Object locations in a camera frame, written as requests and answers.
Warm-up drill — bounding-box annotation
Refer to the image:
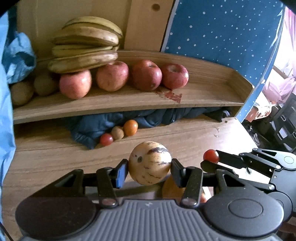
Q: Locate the small tangerine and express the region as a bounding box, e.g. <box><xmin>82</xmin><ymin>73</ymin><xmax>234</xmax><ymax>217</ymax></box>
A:
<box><xmin>123</xmin><ymin>120</ymin><xmax>139</xmax><ymax>136</ymax></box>

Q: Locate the blue polka dot mattress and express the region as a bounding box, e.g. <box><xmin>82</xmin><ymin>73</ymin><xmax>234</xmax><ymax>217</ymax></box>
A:
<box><xmin>161</xmin><ymin>0</ymin><xmax>286</xmax><ymax>123</ymax></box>

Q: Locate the dark blue cloth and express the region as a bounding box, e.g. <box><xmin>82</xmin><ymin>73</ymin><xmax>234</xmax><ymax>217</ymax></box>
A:
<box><xmin>66</xmin><ymin>107</ymin><xmax>232</xmax><ymax>150</ymax></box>

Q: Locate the cherry tomato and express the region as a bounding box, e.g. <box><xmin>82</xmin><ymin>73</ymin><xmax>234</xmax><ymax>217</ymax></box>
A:
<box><xmin>203</xmin><ymin>149</ymin><xmax>220</xmax><ymax>163</ymax></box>
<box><xmin>100</xmin><ymin>133</ymin><xmax>114</xmax><ymax>146</ymax></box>

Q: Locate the orange round fruit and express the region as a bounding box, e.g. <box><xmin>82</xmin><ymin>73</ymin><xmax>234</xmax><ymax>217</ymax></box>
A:
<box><xmin>162</xmin><ymin>175</ymin><xmax>186</xmax><ymax>203</ymax></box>

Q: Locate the black plastic object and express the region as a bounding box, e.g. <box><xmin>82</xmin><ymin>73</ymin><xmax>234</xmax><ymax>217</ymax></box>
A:
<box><xmin>266</xmin><ymin>93</ymin><xmax>296</xmax><ymax>153</ymax></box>

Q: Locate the light blue cloth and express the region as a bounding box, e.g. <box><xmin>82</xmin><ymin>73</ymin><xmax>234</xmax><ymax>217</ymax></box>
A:
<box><xmin>0</xmin><ymin>11</ymin><xmax>16</xmax><ymax>186</ymax></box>

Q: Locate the wooden board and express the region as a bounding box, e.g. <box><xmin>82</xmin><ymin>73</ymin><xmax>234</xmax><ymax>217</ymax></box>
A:
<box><xmin>17</xmin><ymin>0</ymin><xmax>176</xmax><ymax>52</ymax></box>

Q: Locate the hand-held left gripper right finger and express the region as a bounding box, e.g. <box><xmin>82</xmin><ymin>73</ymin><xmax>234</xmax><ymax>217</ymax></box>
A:
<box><xmin>171</xmin><ymin>159</ymin><xmax>266</xmax><ymax>208</ymax></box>

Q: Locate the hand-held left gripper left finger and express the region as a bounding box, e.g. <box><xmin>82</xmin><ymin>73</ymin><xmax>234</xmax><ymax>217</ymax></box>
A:
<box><xmin>30</xmin><ymin>159</ymin><xmax>129</xmax><ymax>208</ymax></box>

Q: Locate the striped pepino melon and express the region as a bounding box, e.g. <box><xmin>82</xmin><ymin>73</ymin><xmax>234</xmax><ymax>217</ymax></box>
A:
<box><xmin>128</xmin><ymin>141</ymin><xmax>172</xmax><ymax>185</ymax></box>

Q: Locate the pink bedding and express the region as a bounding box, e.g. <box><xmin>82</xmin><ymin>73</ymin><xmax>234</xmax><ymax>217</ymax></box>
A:
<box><xmin>253</xmin><ymin>7</ymin><xmax>296</xmax><ymax>123</ymax></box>

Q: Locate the banana bunch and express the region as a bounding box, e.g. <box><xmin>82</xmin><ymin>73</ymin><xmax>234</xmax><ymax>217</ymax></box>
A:
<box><xmin>47</xmin><ymin>16</ymin><xmax>124</xmax><ymax>74</ymax></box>

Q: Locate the blue plastic bag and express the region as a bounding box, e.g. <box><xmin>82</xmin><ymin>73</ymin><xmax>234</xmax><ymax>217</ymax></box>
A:
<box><xmin>2</xmin><ymin>31</ymin><xmax>37</xmax><ymax>84</ymax></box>

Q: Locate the red apple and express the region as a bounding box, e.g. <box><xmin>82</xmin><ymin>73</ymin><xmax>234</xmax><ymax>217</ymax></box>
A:
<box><xmin>132</xmin><ymin>60</ymin><xmax>162</xmax><ymax>91</ymax></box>
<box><xmin>96</xmin><ymin>61</ymin><xmax>129</xmax><ymax>92</ymax></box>
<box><xmin>59</xmin><ymin>70</ymin><xmax>92</xmax><ymax>100</ymax></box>
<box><xmin>160</xmin><ymin>64</ymin><xmax>189</xmax><ymax>90</ymax></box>

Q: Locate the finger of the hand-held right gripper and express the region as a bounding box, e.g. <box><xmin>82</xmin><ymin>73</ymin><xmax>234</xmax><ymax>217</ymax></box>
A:
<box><xmin>216</xmin><ymin>150</ymin><xmax>247</xmax><ymax>168</ymax></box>
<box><xmin>201</xmin><ymin>160</ymin><xmax>233</xmax><ymax>173</ymax></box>

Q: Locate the small brown kiwi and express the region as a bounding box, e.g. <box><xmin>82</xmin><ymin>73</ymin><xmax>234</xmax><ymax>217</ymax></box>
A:
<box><xmin>111</xmin><ymin>126</ymin><xmax>125</xmax><ymax>140</ymax></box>

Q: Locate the wooden shelf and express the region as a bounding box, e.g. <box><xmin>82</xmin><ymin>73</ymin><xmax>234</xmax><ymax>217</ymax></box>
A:
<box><xmin>13</xmin><ymin>50</ymin><xmax>253</xmax><ymax>124</ymax></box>

